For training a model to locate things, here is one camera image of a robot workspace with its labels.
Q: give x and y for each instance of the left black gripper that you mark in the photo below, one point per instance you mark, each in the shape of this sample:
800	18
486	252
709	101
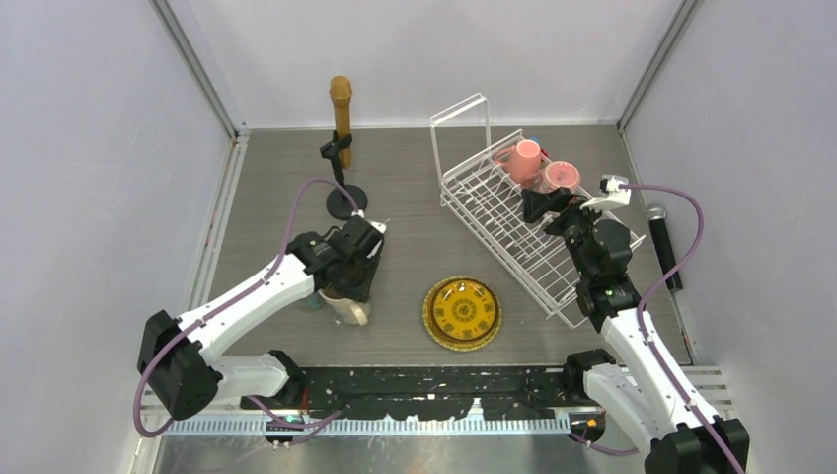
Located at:
360	292

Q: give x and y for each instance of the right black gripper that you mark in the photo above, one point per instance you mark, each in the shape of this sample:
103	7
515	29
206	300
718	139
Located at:
536	203

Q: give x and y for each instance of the cream floral cup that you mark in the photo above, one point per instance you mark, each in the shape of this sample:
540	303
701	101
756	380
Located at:
351	311

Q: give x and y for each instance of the blue patterned bowl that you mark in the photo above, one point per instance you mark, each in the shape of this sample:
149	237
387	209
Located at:
312	302

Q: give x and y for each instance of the yellow woven bamboo plate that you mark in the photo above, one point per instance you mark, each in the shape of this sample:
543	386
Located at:
428	327

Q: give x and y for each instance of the yellow patterned plate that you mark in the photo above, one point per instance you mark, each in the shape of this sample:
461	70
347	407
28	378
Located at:
463	311

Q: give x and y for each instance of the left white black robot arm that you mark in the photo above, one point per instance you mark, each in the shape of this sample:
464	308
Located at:
183	359

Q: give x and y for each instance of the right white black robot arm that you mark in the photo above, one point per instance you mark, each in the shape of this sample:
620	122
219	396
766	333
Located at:
654	403

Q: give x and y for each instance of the pink floral cup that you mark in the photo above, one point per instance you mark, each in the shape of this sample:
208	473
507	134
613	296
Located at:
559	174

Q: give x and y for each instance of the pink plastic cup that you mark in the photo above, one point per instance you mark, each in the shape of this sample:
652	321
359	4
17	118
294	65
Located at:
521	161

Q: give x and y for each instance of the black silver microphone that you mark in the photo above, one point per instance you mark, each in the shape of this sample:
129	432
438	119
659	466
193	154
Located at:
656	222

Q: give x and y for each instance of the brown microphone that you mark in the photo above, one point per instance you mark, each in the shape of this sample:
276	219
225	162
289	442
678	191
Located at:
341	94

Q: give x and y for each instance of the white wire dish rack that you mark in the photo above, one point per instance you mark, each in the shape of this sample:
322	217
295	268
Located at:
571	283

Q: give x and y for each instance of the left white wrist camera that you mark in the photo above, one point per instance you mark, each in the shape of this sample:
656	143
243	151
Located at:
381	227

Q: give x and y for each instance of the left aluminium rail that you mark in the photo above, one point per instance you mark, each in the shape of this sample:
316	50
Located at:
211	240

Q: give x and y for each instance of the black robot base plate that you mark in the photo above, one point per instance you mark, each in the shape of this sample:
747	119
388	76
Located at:
431	393

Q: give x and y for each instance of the slotted cable duct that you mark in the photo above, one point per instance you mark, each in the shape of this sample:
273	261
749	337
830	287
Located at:
251	425

